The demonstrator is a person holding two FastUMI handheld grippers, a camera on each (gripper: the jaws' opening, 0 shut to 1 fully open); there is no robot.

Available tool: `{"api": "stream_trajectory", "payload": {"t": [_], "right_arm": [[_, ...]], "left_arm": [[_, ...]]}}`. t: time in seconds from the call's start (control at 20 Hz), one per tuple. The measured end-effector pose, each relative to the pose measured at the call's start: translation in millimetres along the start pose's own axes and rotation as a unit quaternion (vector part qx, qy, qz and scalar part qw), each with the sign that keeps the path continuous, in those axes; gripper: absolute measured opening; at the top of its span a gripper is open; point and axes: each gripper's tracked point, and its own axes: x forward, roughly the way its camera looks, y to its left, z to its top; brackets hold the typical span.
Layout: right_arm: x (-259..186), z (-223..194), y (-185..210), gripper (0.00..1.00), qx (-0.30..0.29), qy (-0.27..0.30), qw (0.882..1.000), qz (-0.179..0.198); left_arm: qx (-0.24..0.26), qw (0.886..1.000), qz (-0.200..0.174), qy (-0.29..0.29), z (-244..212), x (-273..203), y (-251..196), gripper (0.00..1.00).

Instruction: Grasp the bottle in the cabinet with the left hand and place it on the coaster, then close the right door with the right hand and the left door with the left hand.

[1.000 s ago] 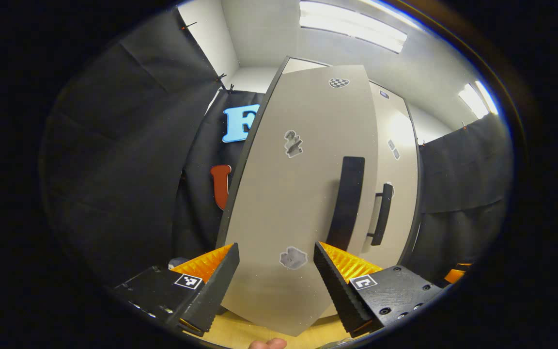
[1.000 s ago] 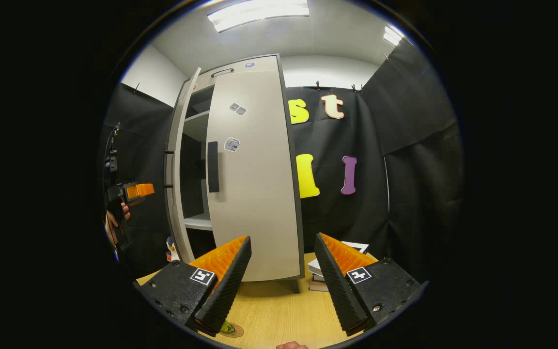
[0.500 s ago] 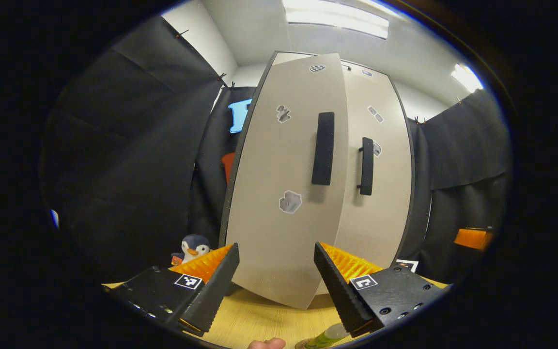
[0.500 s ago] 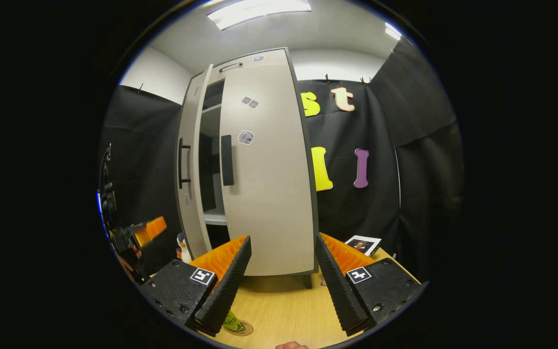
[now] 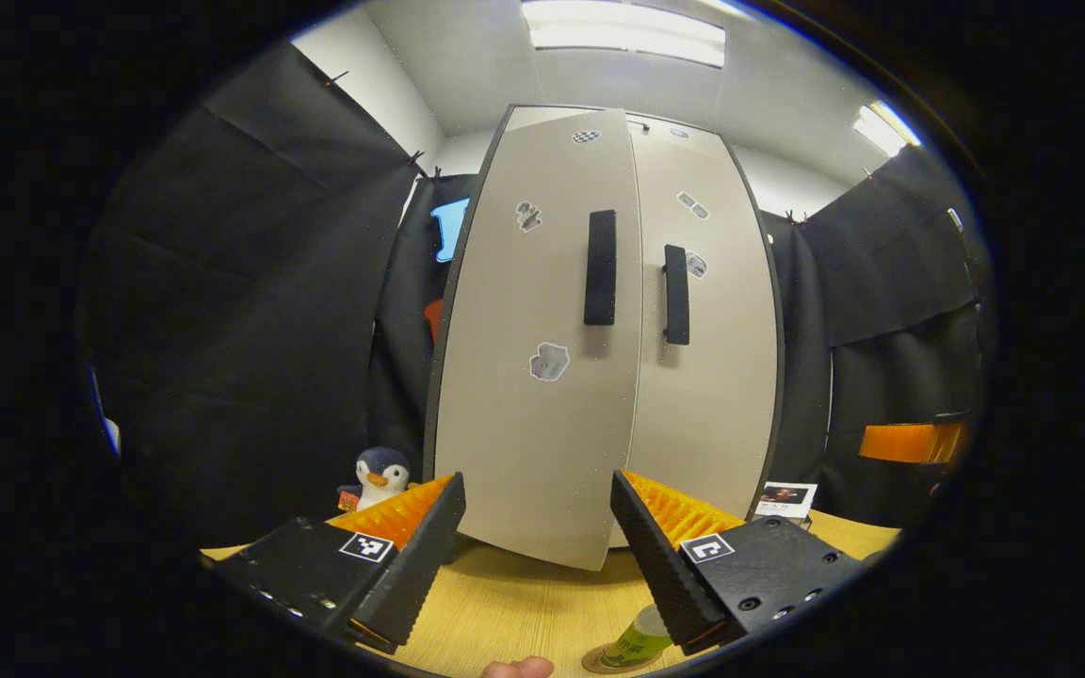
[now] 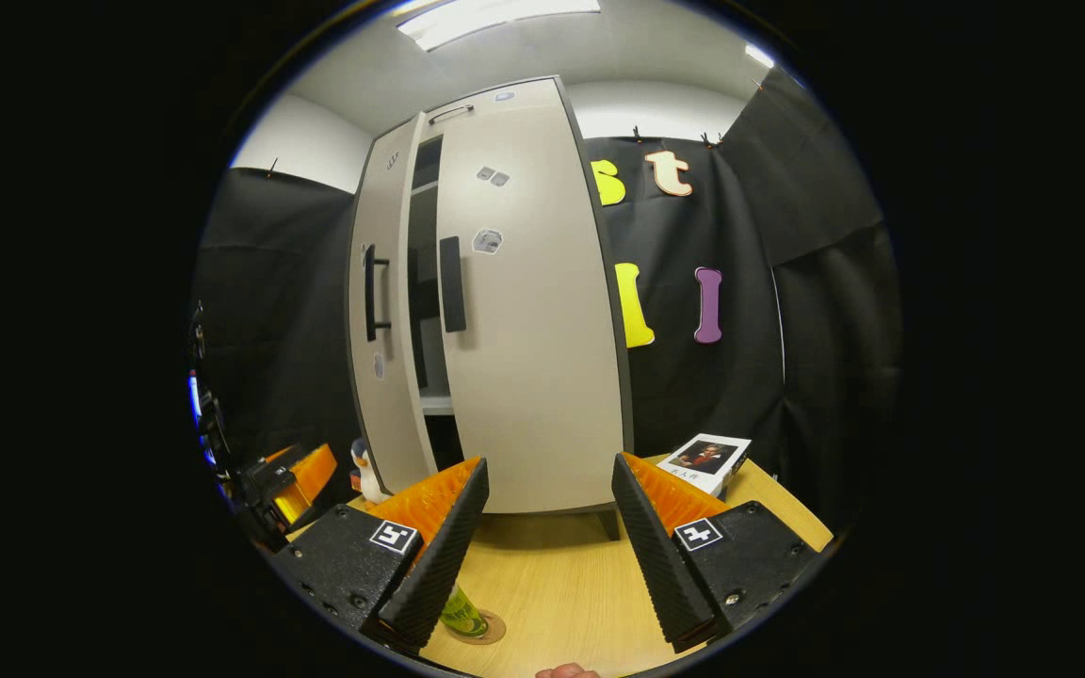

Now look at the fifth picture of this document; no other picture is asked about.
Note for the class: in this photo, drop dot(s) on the green tea bottle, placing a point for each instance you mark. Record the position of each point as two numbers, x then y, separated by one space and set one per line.
641 640

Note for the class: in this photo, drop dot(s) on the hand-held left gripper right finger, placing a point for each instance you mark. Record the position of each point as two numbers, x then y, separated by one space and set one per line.
660 565

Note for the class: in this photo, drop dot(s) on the ceiling light panel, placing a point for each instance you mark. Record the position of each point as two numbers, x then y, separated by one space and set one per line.
623 33
884 129

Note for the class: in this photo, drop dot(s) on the grey cabinet door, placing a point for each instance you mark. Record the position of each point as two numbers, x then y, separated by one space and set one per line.
524 443
721 405

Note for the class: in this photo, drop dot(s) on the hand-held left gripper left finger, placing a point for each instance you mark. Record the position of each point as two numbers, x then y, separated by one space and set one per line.
425 565

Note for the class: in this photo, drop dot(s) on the white photo-cover book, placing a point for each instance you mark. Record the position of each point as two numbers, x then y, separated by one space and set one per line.
785 497

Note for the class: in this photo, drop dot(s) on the grey cabinet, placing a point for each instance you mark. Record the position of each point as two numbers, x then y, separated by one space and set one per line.
665 125

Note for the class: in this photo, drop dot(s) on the penguin plush toy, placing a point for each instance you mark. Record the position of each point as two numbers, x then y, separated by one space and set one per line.
382 476

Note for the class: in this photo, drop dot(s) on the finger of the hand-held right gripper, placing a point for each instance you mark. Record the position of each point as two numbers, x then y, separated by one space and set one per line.
910 443

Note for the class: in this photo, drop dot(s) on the round cork coaster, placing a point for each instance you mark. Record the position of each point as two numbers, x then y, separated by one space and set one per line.
594 662

